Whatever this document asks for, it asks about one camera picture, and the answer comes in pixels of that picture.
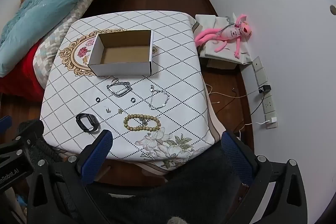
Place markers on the light blue quilt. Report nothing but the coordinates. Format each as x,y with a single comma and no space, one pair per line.
47,8

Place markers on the small silver pendant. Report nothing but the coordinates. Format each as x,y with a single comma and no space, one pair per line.
144,122

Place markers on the round wall cap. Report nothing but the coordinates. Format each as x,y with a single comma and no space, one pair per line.
333,9

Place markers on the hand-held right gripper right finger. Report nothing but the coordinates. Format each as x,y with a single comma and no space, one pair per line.
236,158

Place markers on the pink plush toy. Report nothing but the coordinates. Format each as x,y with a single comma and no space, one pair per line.
231,33

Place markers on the black smart band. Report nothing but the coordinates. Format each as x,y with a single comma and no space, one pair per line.
93,119

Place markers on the white wall socket panel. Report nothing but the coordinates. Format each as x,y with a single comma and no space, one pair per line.
269,106

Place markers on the red blanket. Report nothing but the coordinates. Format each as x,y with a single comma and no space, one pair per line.
21,74

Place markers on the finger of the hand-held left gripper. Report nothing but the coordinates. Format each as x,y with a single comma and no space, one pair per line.
5,124
30,130

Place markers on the white cardboard box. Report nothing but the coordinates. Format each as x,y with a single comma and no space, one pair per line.
123,52

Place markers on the dark fuzzy garment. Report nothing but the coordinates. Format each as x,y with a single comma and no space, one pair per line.
183,187

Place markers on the white charger plug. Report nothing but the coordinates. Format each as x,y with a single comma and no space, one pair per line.
273,120

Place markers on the table with patterned cloth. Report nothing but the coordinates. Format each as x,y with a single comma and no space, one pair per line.
170,69

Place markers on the bed with checked sheet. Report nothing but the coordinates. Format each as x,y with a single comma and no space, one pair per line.
52,50

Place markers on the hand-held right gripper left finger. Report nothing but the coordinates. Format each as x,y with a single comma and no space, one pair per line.
96,157

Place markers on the black charger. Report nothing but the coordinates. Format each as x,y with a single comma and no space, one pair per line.
264,89

